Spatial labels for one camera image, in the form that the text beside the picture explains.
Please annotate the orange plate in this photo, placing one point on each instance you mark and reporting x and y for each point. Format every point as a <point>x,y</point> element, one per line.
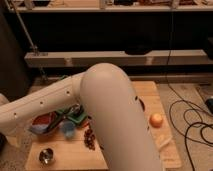
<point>85,124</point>

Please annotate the upper wooden shelf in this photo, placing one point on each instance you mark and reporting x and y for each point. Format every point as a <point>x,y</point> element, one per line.
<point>109,6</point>

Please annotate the dark metal gripper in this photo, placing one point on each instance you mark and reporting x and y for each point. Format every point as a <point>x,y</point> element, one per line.
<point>60,118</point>

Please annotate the red bowl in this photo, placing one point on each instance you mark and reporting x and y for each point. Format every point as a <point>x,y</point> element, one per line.
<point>48,119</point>

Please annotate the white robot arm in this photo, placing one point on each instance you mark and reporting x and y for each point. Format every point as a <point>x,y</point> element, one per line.
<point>109,98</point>

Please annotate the green plastic tray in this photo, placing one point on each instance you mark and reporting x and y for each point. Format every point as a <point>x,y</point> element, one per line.
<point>75,113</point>

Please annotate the metal diagonal rod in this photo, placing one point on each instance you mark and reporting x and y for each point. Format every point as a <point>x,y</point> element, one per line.
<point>33,46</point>

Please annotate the metal cup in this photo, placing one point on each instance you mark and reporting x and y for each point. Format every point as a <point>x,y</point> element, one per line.
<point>46,156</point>

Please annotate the orange fruit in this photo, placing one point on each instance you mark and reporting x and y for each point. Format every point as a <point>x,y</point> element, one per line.
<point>156,120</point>

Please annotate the bunch of dark grapes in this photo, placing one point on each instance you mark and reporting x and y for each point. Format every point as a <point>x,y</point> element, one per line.
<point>89,139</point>

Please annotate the light blue cup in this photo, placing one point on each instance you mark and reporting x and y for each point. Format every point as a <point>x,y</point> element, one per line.
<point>68,129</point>

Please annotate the white wall shelf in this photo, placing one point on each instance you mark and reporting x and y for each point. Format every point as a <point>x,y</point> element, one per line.
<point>119,58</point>

